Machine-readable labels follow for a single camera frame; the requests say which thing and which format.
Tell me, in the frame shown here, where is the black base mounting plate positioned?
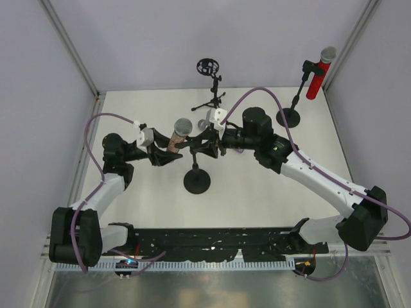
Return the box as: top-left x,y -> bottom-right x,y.
115,227 -> 329,262

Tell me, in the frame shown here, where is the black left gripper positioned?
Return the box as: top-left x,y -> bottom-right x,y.
121,128 -> 182,166

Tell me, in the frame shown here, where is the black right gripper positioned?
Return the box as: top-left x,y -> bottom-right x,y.
194,125 -> 259,158

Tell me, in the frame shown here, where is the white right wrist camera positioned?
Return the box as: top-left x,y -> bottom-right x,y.
205,108 -> 227,132

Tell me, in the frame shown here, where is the red glitter microphone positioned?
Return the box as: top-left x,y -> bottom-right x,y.
306,46 -> 337,100

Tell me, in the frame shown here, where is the black tripod shock-mount stand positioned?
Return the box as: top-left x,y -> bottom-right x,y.
191,57 -> 231,113

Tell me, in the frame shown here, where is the round-base mic stand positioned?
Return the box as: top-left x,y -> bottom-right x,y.
175,136 -> 211,194
275,60 -> 317,128

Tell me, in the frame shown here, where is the white slotted cable duct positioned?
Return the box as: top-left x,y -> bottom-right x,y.
92,258 -> 296,272

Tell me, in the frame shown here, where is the purple glitter microphone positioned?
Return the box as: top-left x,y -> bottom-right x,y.
197,119 -> 209,131

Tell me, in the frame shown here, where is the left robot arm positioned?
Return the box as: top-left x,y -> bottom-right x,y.
49,128 -> 182,269

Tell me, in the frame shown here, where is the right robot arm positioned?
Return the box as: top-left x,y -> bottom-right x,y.
188,107 -> 388,253

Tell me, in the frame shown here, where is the silver glitter microphone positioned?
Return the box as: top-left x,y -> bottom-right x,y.
167,118 -> 193,153

